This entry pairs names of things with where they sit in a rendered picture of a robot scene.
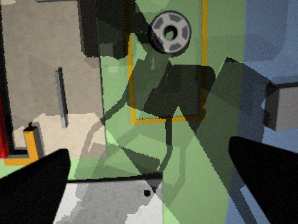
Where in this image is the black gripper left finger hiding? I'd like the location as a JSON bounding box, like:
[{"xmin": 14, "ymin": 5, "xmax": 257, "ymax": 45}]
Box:
[{"xmin": 0, "ymin": 148, "xmax": 71, "ymax": 224}]

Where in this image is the black tyre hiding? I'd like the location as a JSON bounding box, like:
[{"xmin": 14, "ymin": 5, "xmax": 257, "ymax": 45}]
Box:
[{"xmin": 148, "ymin": 10, "xmax": 192, "ymax": 55}]

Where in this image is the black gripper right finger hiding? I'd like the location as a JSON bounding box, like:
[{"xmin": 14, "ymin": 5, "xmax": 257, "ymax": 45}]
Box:
[{"xmin": 229, "ymin": 136, "xmax": 298, "ymax": 224}]

